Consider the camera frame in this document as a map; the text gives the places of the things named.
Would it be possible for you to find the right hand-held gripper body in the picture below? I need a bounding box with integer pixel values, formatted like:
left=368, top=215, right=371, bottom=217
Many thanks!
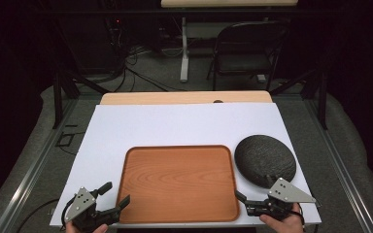
left=245, top=177, right=317, bottom=220

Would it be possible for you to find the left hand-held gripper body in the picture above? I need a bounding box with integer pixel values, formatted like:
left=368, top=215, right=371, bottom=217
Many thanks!
left=65, top=186, right=121, bottom=233

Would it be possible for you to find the black round stone plate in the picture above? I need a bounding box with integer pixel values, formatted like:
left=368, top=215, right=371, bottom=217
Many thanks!
left=234, top=134, right=297, bottom=189

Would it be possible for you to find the brown wooden tray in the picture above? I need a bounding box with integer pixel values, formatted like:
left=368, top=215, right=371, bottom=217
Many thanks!
left=116, top=145, right=241, bottom=224

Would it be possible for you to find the person's left hand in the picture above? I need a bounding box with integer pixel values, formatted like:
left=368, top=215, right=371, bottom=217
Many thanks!
left=65, top=222, right=109, bottom=233

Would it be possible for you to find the person's right hand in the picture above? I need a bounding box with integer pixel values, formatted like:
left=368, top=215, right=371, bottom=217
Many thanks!
left=259, top=203, right=306, bottom=233

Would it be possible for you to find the white board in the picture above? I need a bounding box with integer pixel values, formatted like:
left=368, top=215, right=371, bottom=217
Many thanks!
left=50, top=102, right=322, bottom=228

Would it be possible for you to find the black folding chair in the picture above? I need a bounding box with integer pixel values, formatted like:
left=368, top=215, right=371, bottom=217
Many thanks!
left=206, top=20, right=291, bottom=92

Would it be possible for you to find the dark computer tower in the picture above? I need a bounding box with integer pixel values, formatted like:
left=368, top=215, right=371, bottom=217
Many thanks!
left=105, top=16, right=129, bottom=67

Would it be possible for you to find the white desk leg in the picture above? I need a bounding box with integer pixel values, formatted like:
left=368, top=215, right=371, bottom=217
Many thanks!
left=179, top=17, right=190, bottom=83

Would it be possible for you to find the light desk top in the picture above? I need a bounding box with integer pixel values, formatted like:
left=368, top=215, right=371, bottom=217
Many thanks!
left=160, top=0, right=299, bottom=9

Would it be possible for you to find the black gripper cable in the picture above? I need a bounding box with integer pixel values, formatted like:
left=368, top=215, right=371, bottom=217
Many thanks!
left=297, top=204, right=306, bottom=226
left=15, top=197, right=61, bottom=233

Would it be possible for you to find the aluminium floor rail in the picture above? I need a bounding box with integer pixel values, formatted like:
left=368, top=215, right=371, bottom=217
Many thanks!
left=0, top=96, right=80, bottom=233
left=303, top=96, right=373, bottom=233

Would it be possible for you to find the black metal frame stand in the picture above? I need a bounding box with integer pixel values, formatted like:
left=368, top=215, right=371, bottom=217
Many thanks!
left=51, top=62, right=111, bottom=130
left=269, top=64, right=328, bottom=130

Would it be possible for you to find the bundle of floor cables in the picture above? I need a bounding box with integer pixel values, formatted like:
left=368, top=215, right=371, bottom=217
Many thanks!
left=86, top=43, right=188, bottom=94

